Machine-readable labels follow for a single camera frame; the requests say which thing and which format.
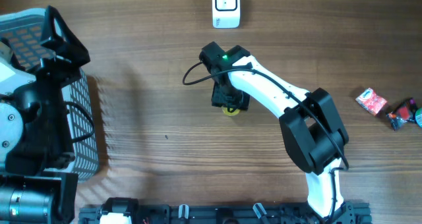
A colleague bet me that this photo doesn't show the yellow lidded jar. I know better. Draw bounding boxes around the yellow lidded jar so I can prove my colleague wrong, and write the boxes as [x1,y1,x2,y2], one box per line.
[222,107,241,117]

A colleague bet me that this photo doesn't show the red white small carton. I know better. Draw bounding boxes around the red white small carton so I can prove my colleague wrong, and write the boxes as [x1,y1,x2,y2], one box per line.
[355,88,387,116]

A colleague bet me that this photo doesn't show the black red snack packet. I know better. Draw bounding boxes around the black red snack packet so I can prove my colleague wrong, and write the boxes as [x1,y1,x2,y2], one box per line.
[386,98,418,131]

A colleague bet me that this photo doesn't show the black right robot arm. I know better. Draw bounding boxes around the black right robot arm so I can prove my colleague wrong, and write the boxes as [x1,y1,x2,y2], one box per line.
[198,42,349,220]

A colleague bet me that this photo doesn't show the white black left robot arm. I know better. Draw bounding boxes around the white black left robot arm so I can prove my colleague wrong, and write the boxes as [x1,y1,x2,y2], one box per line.
[1,6,92,223]

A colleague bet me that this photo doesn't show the white barcode scanner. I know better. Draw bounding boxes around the white barcode scanner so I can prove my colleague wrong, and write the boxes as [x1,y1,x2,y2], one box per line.
[212,0,241,29]

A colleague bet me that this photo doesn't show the grey plastic basket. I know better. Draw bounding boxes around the grey plastic basket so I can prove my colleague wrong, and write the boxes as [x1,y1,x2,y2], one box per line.
[1,8,100,182]

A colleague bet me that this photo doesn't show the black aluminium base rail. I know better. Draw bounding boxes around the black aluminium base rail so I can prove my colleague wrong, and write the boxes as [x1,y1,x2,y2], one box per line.
[78,198,373,224]

